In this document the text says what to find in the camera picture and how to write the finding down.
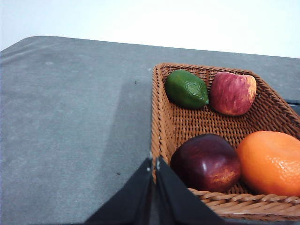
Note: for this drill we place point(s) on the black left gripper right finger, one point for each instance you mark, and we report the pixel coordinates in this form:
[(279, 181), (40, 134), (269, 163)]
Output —
[(178, 205)]

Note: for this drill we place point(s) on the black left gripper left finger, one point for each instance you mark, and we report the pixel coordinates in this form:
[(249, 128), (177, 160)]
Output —
[(131, 205)]

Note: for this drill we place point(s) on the brown wicker basket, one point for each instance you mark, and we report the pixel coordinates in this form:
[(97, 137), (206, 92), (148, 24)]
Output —
[(172, 123)]

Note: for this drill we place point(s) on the dark red apple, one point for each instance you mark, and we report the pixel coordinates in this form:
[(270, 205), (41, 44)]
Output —
[(206, 163)]

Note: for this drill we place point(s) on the orange mandarin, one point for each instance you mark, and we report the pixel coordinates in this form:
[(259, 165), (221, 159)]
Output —
[(269, 163)]

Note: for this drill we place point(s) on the green lime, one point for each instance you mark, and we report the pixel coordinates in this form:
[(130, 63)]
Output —
[(186, 89)]

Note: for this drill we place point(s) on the light red apple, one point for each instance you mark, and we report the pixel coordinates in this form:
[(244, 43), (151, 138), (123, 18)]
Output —
[(232, 94)]

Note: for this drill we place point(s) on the dark blue tray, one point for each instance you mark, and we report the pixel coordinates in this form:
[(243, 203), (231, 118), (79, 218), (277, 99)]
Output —
[(294, 104)]

